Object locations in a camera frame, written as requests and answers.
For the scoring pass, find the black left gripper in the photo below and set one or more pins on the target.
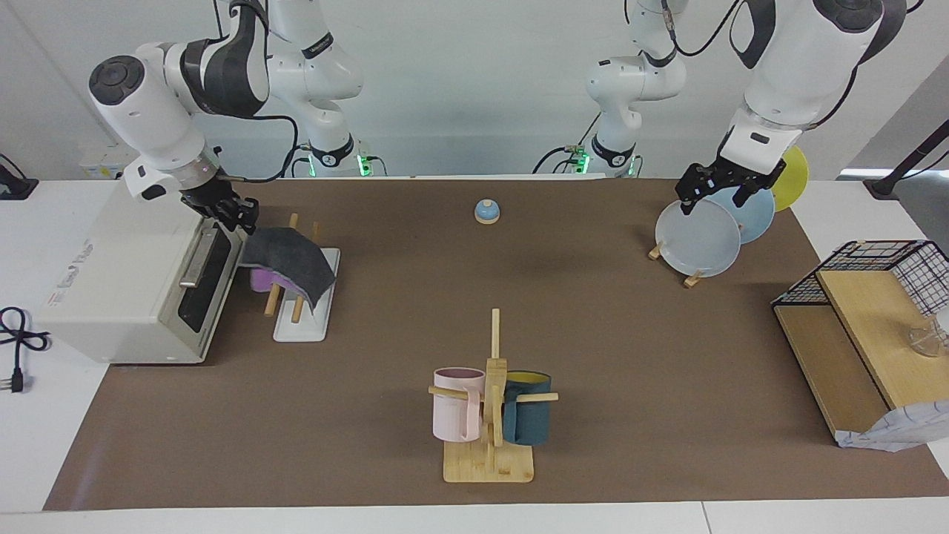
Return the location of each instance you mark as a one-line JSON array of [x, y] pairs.
[[741, 176]]

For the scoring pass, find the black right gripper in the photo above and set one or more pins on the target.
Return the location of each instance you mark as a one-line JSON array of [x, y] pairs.
[[211, 199]]

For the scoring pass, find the purple and grey towel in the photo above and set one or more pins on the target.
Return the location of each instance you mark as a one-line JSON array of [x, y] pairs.
[[296, 263]]

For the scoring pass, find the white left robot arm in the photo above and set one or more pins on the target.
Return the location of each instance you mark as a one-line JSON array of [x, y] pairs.
[[801, 67]]

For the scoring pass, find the wooden plate rack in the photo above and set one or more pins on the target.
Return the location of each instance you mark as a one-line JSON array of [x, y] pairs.
[[694, 280]]

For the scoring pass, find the white wooden-bar towel rack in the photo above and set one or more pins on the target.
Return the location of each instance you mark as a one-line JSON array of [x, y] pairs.
[[305, 330]]

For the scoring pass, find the light blue plate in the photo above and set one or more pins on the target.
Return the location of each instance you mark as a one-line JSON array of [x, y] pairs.
[[756, 219]]

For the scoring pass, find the grey plate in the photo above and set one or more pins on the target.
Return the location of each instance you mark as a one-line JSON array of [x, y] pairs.
[[697, 241]]

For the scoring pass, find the yellow plate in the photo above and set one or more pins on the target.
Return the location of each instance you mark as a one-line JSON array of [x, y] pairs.
[[793, 178]]

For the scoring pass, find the cream toaster oven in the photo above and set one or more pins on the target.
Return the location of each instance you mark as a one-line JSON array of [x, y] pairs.
[[126, 259]]

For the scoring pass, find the white socket box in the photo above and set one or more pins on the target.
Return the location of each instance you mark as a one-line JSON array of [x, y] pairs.
[[104, 163]]

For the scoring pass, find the brown table mat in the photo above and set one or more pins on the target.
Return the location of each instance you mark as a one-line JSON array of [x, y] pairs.
[[408, 297]]

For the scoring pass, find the wooden shelf box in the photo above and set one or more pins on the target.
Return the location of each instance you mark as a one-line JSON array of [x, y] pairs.
[[867, 319]]

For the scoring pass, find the black table clamp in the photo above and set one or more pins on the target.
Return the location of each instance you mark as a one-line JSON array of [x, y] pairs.
[[15, 185]]

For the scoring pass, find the blue call bell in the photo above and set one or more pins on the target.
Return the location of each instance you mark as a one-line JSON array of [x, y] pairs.
[[487, 213]]

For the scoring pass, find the clear glass cup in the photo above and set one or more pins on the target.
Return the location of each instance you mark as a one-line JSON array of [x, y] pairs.
[[930, 337]]

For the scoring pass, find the pink mug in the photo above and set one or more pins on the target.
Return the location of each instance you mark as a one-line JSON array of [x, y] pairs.
[[451, 415]]

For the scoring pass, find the dark teal mug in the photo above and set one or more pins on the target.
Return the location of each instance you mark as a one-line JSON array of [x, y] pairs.
[[532, 419]]

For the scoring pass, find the patterned white paper sheet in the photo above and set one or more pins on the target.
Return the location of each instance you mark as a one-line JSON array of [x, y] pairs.
[[904, 430]]

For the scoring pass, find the wooden mug tree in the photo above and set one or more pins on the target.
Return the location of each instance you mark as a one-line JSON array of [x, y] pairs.
[[489, 463]]

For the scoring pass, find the black camera stand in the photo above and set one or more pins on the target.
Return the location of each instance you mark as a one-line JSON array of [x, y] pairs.
[[916, 159]]

